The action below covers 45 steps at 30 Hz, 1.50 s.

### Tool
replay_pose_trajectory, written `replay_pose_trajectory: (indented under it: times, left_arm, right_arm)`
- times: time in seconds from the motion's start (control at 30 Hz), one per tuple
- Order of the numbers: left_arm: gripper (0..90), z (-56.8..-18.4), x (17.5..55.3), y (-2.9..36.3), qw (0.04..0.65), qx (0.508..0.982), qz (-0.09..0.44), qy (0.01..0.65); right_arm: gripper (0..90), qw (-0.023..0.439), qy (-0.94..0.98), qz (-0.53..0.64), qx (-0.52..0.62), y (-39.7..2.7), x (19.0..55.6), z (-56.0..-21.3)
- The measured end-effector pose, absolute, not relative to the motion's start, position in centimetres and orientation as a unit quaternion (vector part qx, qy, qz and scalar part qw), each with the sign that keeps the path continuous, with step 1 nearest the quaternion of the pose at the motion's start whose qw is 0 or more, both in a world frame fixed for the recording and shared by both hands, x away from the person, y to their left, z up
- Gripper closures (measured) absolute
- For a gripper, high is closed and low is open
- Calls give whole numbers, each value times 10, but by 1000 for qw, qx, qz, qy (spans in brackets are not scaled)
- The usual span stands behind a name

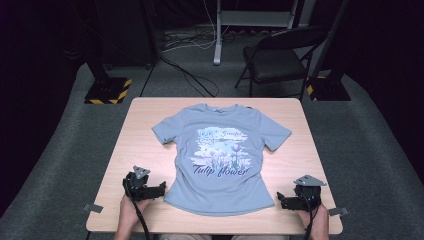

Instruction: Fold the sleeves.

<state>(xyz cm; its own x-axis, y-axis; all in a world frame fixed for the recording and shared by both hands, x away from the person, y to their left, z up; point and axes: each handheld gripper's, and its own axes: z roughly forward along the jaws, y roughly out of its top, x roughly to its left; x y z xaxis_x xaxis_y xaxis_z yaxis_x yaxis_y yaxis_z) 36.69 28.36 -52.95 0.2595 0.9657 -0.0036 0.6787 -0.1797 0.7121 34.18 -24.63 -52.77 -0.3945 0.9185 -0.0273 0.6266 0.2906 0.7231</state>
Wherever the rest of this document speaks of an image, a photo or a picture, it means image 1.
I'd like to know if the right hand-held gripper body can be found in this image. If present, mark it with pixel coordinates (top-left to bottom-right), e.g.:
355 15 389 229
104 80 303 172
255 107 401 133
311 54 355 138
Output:
292 174 327 212

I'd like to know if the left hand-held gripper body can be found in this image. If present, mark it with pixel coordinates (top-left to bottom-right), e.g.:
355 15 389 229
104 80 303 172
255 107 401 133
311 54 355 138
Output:
122 165 155 202

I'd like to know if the light blue printed t-shirt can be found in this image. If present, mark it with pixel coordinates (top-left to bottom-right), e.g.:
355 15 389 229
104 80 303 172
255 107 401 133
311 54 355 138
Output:
151 103 293 217

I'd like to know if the person's left hand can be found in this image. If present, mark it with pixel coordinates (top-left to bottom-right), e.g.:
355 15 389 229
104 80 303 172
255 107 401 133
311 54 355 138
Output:
119 194 152 228

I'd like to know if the person's right hand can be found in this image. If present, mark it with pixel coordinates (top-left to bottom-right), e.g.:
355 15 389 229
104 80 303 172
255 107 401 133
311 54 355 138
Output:
297 203 330 234

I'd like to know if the black stand with striped base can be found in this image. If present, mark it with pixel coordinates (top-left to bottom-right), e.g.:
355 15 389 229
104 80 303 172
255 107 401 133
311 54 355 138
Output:
305 0 352 102
83 0 134 105

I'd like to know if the black folding chair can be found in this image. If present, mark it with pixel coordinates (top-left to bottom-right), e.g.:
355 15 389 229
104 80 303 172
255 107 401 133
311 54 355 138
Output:
234 25 330 102

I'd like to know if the dark cabinet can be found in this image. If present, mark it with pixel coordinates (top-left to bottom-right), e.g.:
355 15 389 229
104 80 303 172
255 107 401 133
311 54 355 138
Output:
96 0 162 68

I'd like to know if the white metal stand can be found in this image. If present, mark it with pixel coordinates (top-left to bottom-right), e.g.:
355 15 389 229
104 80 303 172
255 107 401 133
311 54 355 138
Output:
213 0 300 66

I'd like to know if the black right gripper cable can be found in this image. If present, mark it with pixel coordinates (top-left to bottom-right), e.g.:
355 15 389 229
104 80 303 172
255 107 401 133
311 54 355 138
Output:
301 194 318 240

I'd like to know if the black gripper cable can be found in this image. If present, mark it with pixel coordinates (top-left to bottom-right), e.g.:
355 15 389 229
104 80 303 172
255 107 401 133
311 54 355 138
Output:
123 181 152 240
301 194 318 240

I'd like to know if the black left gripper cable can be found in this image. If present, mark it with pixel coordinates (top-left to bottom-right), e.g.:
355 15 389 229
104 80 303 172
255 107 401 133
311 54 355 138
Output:
123 181 152 240

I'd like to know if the grey table edge bracket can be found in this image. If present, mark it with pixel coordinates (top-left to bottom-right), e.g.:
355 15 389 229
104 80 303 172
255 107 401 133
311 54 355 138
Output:
327 206 350 218
82 203 105 214

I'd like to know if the black floor cable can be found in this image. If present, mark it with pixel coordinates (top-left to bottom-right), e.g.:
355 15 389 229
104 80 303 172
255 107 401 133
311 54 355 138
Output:
159 54 221 98

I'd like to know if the bundle of floor cables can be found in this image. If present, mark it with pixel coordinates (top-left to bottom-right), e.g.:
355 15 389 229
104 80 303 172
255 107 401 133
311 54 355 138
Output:
161 29 236 53

